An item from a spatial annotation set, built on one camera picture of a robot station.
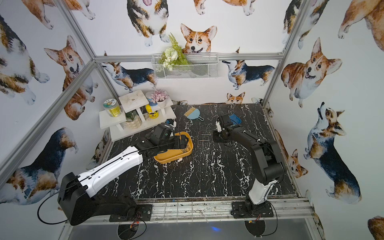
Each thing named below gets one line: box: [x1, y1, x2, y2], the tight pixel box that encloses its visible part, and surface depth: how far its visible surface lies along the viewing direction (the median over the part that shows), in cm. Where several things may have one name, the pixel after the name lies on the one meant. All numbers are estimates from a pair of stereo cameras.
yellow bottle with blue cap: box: [145, 97, 159, 120], surface depth 102 cm
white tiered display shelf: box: [99, 89, 177, 142], surface depth 103 cm
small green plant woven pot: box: [125, 109, 142, 130], surface depth 106 cm
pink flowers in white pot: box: [150, 89, 169, 107], surface depth 95 cm
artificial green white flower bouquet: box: [158, 32, 191, 72], surface depth 82 cm
